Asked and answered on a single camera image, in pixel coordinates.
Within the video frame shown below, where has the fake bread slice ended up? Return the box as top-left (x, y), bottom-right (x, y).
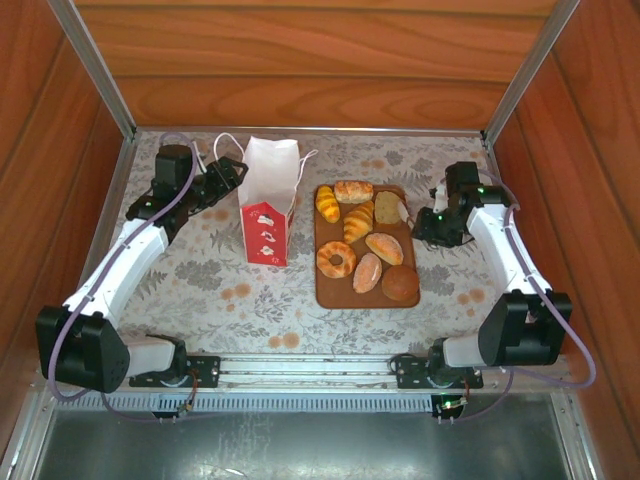
top-left (374, 191), bottom-right (407, 225)

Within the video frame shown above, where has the golden sugared oval bun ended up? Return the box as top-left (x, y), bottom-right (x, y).
top-left (364, 232), bottom-right (405, 266)

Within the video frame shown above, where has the golden fake croissant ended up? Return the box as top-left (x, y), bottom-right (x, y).
top-left (342, 199), bottom-right (376, 245)

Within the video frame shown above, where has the crusty rectangular fake bread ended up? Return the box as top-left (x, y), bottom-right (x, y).
top-left (333, 179), bottom-right (375, 205)

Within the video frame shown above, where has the red white paper bag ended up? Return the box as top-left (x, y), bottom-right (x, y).
top-left (213, 132), bottom-right (320, 268)

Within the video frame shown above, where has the pink sugared oval bun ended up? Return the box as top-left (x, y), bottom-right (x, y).
top-left (352, 252), bottom-right (384, 295)

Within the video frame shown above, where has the striped yellow fake bread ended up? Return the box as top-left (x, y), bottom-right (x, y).
top-left (315, 185), bottom-right (342, 224)

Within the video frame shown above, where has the fake ring donut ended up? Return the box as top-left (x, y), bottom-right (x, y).
top-left (316, 240), bottom-right (358, 279)

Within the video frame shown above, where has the round brown fake bun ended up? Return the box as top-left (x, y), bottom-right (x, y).
top-left (381, 264), bottom-right (420, 302)

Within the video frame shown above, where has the brown rectangular tray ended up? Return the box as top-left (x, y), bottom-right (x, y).
top-left (313, 183), bottom-right (421, 310)

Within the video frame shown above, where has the floral table cloth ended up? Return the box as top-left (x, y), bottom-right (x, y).
top-left (92, 130), bottom-right (566, 357)

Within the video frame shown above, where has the small circuit board green LED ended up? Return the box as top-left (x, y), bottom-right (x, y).
top-left (432, 393), bottom-right (471, 425)

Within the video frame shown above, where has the grey metal bottom panel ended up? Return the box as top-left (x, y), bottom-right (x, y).
top-left (29, 394), bottom-right (586, 480)

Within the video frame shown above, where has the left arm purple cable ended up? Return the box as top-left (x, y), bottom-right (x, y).
top-left (47, 132), bottom-right (201, 424)

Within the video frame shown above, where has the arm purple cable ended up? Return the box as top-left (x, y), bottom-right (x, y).
top-left (439, 167), bottom-right (599, 424)
top-left (47, 132), bottom-right (201, 424)

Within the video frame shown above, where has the aluminium frame crossbar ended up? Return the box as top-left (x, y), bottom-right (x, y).
top-left (133, 124), bottom-right (487, 137)

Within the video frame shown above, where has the aluminium frame post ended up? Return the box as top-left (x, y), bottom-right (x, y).
top-left (479, 0), bottom-right (581, 141)
top-left (47, 0), bottom-right (137, 144)

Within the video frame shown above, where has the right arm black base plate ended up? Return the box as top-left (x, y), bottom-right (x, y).
top-left (391, 353), bottom-right (485, 390)

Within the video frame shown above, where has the aluminium mounting rail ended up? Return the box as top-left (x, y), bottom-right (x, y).
top-left (217, 353), bottom-right (397, 390)

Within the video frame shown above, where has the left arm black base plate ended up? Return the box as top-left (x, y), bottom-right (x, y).
top-left (128, 353), bottom-right (221, 390)

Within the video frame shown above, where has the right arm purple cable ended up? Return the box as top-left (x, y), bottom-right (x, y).
top-left (439, 167), bottom-right (599, 424)

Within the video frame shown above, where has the slotted grey cable duct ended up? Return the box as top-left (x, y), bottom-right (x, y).
top-left (107, 392), bottom-right (436, 414)

